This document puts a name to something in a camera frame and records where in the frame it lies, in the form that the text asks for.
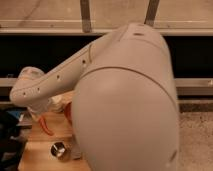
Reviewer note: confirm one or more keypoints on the red chili pepper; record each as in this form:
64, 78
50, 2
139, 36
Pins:
42, 122

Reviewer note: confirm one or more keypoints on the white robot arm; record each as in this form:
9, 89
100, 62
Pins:
124, 108

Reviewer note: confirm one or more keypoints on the orange-brown bowl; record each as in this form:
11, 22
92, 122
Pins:
67, 112

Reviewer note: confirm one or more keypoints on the small metal cup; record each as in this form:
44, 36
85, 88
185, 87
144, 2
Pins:
58, 149

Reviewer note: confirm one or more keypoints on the black chair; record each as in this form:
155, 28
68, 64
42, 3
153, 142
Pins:
10, 149

